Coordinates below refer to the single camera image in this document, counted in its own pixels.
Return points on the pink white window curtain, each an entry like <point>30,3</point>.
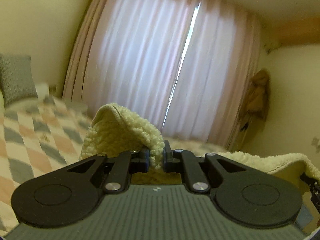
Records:
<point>182,64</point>

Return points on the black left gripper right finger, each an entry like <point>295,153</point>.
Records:
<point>242,194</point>

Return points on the cream fleece jacket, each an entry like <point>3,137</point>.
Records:
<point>115,129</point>

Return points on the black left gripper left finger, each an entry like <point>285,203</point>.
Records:
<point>70,194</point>

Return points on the grey knitted pillow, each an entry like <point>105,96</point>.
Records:
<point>16,78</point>

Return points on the checkered patchwork bed quilt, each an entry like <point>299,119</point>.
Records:
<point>37,138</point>

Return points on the brown hanging garment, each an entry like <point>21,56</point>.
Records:
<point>257,99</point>

